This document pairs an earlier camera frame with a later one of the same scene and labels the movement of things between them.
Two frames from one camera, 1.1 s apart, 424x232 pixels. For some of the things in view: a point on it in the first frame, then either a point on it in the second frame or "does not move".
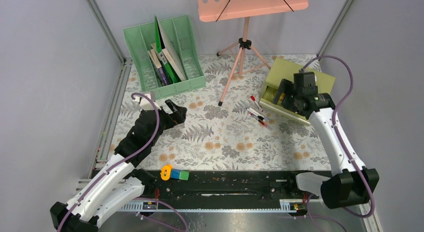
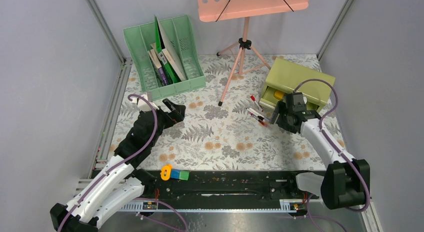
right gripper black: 286,87 -> 281,108
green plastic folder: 161,52 does not move
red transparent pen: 258,119 does not move
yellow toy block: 282,96 does not move
